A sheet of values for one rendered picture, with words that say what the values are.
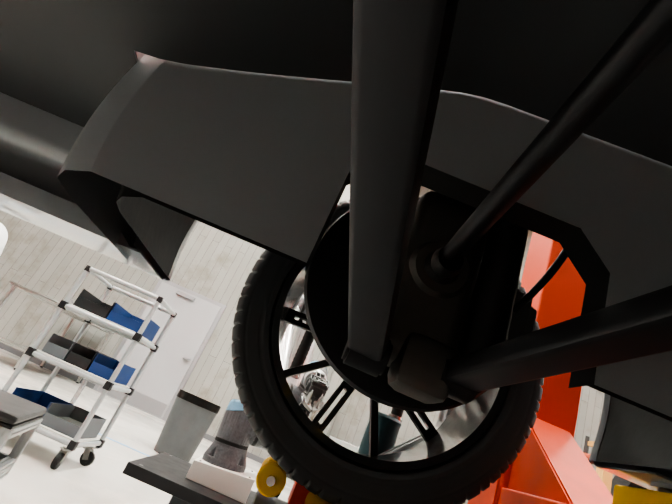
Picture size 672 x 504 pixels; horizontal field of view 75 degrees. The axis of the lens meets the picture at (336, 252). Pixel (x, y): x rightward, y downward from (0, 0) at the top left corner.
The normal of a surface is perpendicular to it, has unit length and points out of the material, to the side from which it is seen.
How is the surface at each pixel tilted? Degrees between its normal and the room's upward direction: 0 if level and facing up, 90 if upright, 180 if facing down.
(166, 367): 90
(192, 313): 90
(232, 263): 90
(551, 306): 90
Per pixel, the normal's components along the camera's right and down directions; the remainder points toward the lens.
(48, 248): 0.14, -0.36
